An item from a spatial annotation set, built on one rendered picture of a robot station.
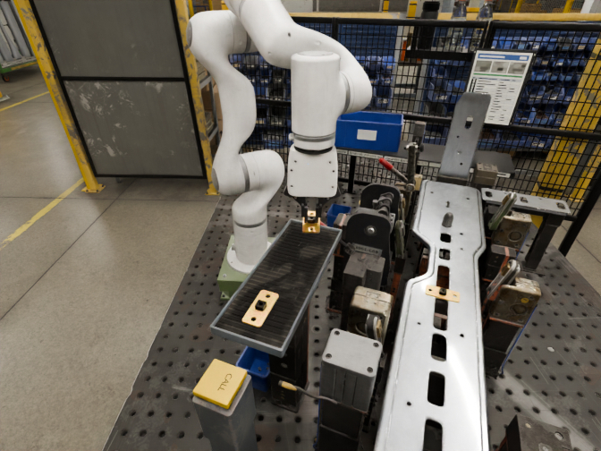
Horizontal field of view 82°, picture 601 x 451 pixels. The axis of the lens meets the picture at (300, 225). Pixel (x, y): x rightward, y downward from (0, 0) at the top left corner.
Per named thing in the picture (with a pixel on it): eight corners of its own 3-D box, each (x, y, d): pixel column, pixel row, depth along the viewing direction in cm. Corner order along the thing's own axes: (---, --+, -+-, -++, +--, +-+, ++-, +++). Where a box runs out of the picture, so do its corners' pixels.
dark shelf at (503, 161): (513, 180, 142) (516, 173, 141) (309, 149, 169) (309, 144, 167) (508, 159, 159) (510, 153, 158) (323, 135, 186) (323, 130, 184)
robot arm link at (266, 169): (227, 212, 122) (220, 150, 108) (275, 200, 130) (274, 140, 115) (240, 232, 114) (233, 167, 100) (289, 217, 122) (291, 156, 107)
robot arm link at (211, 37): (270, 192, 110) (221, 205, 104) (256, 181, 119) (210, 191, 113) (253, 8, 85) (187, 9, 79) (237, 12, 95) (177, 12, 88)
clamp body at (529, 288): (503, 385, 100) (553, 302, 80) (459, 371, 104) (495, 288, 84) (501, 359, 107) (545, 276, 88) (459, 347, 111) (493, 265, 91)
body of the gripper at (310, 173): (285, 147, 64) (286, 199, 70) (341, 148, 63) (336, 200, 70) (288, 132, 70) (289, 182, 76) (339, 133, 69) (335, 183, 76)
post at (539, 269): (545, 276, 138) (578, 215, 122) (514, 268, 141) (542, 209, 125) (542, 266, 143) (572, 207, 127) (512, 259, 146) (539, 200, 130)
